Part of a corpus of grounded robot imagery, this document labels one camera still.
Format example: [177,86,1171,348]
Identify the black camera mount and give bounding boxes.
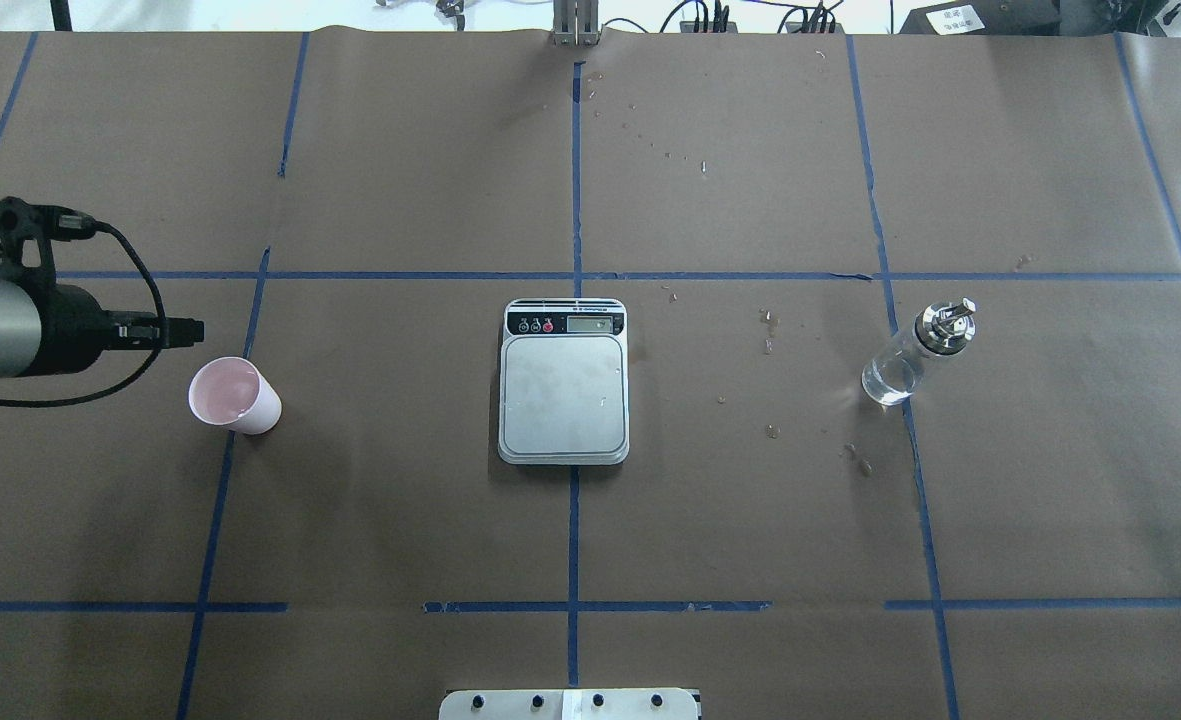
[0,196,102,292]

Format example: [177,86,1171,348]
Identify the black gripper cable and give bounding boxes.
[0,222,169,410]

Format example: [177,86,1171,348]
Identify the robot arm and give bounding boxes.
[0,279,205,379]

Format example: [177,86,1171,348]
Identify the silver kitchen scale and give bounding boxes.
[497,299,631,466]

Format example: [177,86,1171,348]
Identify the clear glass sauce bottle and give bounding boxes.
[860,297,977,406]

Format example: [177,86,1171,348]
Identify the aluminium frame post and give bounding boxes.
[552,0,602,47]

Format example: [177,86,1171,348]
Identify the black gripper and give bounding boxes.
[38,284,205,375]

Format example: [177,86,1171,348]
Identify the brown paper table cover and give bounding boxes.
[0,27,1181,719]

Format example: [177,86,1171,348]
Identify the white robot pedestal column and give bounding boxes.
[438,687,703,719]

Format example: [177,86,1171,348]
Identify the black box with label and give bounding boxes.
[896,1,1062,37]

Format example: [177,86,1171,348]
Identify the pink paper cup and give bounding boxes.
[187,356,283,436]

